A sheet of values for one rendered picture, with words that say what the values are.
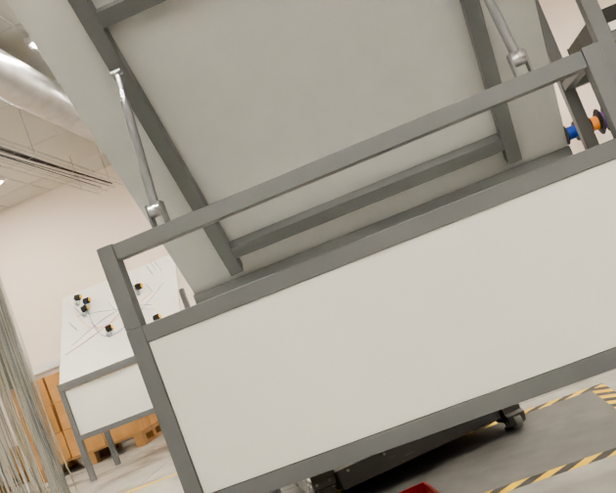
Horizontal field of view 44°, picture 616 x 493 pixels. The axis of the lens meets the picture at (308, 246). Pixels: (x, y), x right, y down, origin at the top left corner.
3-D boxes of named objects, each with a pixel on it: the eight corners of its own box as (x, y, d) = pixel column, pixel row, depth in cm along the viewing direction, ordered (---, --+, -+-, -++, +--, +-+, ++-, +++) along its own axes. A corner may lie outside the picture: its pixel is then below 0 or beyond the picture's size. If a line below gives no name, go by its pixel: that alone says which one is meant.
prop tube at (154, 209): (155, 220, 174) (122, 107, 183) (165, 215, 174) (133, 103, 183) (149, 216, 171) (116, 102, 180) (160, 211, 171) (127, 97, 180)
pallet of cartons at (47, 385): (41, 484, 797) (8, 390, 806) (70, 467, 878) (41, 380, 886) (146, 444, 790) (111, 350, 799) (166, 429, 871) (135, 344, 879)
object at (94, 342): (217, 434, 633) (149, 250, 646) (90, 482, 645) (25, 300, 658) (236, 418, 704) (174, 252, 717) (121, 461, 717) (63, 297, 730)
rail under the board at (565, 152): (204, 314, 234) (198, 294, 235) (574, 168, 219) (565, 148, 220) (199, 315, 229) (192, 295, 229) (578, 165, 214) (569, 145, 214)
